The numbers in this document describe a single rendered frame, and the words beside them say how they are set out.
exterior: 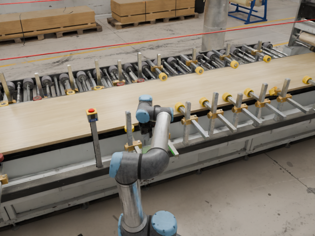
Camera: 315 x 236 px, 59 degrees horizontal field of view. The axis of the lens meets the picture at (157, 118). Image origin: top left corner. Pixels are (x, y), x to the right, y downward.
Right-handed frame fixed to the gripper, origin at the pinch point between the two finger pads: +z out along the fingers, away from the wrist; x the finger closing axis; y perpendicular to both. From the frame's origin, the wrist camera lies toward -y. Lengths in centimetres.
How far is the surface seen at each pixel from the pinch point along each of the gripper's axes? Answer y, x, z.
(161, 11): -276, -616, 66
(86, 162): 45, -34, 37
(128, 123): 11.0, -15.3, -7.0
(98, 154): 36.4, -15.8, 15.6
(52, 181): 73, -15, 29
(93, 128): 37.1, -15.9, -9.6
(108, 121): 20, -48, 9
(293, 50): -276, -132, 17
